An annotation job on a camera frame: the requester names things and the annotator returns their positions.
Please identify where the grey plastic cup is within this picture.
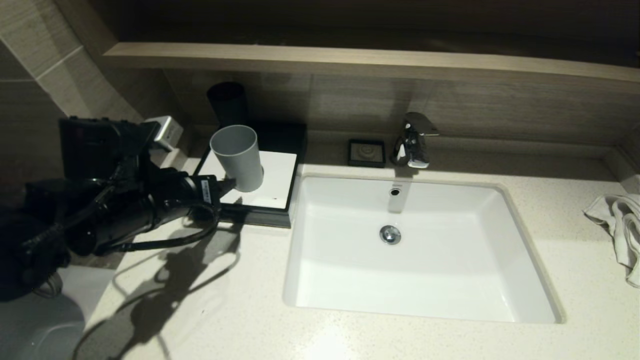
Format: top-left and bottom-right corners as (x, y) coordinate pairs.
(209, 125), (265, 193)

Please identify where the black amenity box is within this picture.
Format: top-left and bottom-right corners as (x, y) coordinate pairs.
(192, 122), (309, 229)

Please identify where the white rectangular mat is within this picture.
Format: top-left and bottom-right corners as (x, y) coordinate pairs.
(196, 150), (298, 210)

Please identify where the black plastic cup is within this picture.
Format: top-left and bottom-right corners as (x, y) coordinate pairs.
(207, 82), (251, 128)

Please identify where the black square soap dish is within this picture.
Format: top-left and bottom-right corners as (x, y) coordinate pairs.
(348, 139), (386, 169)

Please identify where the chrome sink drain stopper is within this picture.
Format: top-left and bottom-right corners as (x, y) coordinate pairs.
(379, 225), (402, 246)

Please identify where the chrome faucet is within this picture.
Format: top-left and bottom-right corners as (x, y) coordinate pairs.
(391, 113), (440, 170)

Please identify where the grey toilet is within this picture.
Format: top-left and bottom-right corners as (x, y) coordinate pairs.
(0, 292), (87, 360)

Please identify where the white rectangular sink basin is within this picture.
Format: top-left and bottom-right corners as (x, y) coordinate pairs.
(283, 173), (566, 324)

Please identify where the white crumpled towel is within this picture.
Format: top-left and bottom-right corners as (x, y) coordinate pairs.
(582, 194), (640, 289)

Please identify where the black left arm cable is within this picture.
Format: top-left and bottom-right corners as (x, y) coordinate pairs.
(94, 202), (222, 254)

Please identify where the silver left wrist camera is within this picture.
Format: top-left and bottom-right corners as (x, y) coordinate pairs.
(148, 116), (185, 151)

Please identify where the black looped hose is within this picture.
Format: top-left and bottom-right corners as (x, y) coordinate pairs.
(35, 272), (64, 300)

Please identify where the light wooden wall shelf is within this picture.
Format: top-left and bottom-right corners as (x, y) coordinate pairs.
(104, 43), (640, 87)

